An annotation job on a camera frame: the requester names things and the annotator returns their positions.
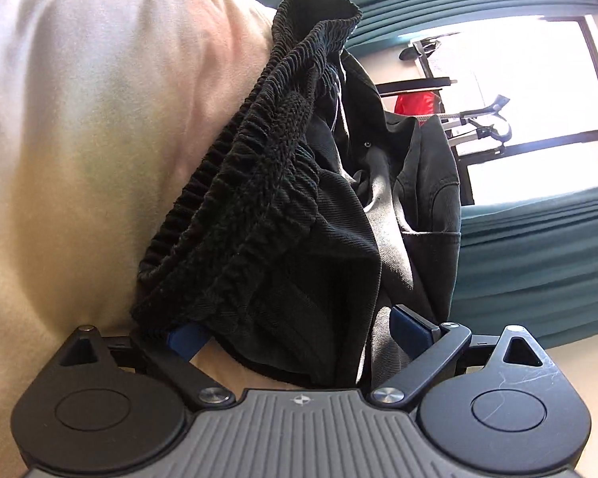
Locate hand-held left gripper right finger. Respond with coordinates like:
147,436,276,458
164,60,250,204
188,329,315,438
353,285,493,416
369,305,554,411

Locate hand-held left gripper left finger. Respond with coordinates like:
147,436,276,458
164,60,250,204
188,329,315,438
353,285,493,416
55,323,235,411

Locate black pants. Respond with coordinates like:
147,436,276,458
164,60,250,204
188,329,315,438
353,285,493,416
130,0,462,390

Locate bed with pastel sheet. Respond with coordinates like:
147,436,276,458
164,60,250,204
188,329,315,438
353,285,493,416
0,0,300,478

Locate silver crutches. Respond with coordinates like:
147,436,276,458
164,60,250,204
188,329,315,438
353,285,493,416
445,94,513,158

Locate red bag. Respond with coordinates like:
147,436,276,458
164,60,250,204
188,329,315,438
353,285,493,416
393,90,442,118

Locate black folding board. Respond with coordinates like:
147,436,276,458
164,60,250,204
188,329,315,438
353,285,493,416
377,76,457,97

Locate black hanging pouch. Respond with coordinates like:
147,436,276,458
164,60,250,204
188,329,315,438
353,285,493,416
399,39,440,62

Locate black framed window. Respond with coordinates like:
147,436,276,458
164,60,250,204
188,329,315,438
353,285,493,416
397,14,598,206

